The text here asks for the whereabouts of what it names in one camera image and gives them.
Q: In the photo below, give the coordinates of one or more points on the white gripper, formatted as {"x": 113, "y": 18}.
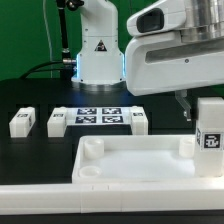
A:
{"x": 163, "y": 63}

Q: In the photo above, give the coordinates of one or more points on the white desk top tray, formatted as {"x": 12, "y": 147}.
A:
{"x": 134, "y": 158}

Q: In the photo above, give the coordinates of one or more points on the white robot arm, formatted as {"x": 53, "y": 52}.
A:
{"x": 100, "y": 63}

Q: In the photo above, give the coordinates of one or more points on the fiducial marker sheet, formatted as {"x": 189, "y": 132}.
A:
{"x": 98, "y": 116}

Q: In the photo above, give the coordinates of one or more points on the white L-shaped fence wall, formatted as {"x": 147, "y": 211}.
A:
{"x": 96, "y": 198}

